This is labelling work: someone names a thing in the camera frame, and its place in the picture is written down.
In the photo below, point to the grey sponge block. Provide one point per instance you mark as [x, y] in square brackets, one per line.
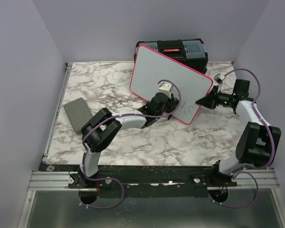
[78, 114]

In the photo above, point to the pink framed whiteboard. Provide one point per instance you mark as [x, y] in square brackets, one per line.
[151, 67]

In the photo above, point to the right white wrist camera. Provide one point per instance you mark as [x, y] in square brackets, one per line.
[220, 79]

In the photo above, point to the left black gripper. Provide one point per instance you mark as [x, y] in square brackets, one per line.
[171, 103]

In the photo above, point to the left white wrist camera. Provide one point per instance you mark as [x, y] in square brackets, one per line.
[165, 88]

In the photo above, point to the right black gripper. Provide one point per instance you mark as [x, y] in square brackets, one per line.
[210, 97]

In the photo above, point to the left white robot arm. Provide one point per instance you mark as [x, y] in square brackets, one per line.
[101, 129]

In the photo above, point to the black plastic toolbox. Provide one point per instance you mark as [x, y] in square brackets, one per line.
[190, 52]

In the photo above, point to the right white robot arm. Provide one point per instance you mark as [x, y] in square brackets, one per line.
[258, 143]

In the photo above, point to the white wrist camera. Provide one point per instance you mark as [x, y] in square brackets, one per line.
[220, 79]
[165, 88]

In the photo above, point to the aluminium extrusion frame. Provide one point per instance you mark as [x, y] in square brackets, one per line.
[45, 180]

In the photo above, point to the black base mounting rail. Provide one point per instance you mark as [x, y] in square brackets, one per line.
[114, 181]

